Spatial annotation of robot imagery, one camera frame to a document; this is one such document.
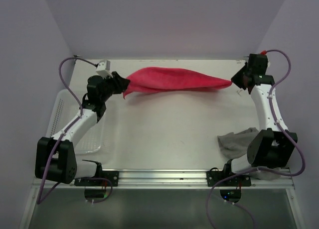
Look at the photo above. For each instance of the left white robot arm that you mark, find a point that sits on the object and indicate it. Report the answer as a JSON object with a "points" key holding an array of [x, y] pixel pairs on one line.
{"points": [[55, 156]]}

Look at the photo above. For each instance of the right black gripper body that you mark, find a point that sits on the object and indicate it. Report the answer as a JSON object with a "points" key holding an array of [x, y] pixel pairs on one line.
{"points": [[239, 78]]}

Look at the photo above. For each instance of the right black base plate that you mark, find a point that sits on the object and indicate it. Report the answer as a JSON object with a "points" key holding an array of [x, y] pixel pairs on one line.
{"points": [[214, 175]]}

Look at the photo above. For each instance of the grey towel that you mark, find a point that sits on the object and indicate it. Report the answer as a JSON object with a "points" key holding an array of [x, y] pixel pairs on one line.
{"points": [[235, 145]]}

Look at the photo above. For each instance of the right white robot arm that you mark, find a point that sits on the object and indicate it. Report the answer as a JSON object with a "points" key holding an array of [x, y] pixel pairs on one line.
{"points": [[273, 146]]}

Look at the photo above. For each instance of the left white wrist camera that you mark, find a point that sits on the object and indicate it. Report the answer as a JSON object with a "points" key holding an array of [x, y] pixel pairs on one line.
{"points": [[103, 68]]}

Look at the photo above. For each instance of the pink towel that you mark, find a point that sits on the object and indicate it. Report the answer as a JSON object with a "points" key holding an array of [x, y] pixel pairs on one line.
{"points": [[152, 80]]}

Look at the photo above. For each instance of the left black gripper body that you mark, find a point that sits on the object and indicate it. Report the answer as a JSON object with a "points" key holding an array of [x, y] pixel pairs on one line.
{"points": [[110, 84]]}

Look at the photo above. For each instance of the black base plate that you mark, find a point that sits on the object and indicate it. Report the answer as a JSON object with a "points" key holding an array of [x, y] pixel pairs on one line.
{"points": [[214, 175], [102, 178]]}

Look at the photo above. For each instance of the clear plastic basket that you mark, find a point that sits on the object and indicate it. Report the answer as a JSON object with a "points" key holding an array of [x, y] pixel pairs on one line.
{"points": [[87, 134]]}

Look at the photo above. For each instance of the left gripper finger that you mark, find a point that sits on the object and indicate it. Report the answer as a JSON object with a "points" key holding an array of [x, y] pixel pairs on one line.
{"points": [[121, 89], [124, 83]]}

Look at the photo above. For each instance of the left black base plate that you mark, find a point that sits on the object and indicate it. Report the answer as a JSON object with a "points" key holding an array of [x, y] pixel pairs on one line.
{"points": [[102, 178]]}

